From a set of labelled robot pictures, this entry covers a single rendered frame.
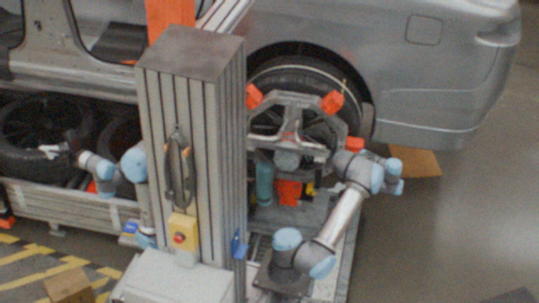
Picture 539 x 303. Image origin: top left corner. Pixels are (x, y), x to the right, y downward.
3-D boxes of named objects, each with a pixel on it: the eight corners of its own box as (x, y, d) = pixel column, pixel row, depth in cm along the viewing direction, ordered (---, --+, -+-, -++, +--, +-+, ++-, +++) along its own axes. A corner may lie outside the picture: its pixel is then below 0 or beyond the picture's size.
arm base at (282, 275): (296, 289, 283) (297, 274, 276) (262, 279, 286) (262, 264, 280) (306, 263, 294) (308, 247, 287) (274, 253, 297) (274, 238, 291)
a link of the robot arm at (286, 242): (281, 241, 290) (283, 220, 281) (308, 255, 284) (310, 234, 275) (265, 258, 282) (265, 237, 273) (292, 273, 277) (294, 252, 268)
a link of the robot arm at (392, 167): (376, 161, 315) (374, 178, 323) (397, 171, 311) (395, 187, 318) (384, 151, 320) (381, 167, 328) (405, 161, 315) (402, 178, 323)
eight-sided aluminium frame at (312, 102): (341, 180, 367) (351, 100, 331) (339, 188, 362) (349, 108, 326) (242, 164, 374) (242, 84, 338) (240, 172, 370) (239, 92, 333)
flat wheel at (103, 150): (208, 132, 442) (207, 103, 426) (210, 205, 393) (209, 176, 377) (106, 136, 436) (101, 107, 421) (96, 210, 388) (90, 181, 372)
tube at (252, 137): (290, 121, 340) (291, 104, 333) (283, 146, 326) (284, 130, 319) (256, 116, 342) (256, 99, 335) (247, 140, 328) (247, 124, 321)
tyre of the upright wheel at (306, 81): (222, 109, 385) (317, 169, 400) (210, 135, 368) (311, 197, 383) (285, 30, 342) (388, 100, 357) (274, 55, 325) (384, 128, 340)
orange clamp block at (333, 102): (333, 107, 337) (344, 97, 332) (330, 117, 332) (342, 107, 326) (322, 99, 336) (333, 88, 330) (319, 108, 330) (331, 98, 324)
